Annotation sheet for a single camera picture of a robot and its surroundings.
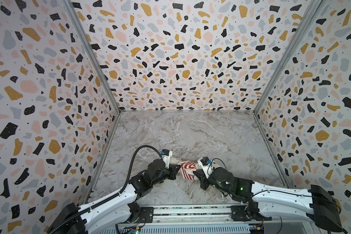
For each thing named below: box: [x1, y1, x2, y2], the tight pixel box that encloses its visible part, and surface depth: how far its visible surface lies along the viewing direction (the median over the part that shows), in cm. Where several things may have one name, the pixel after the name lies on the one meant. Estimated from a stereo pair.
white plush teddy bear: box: [170, 156, 200, 181], surface depth 78 cm
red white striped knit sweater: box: [177, 160, 198, 181], surface depth 78 cm
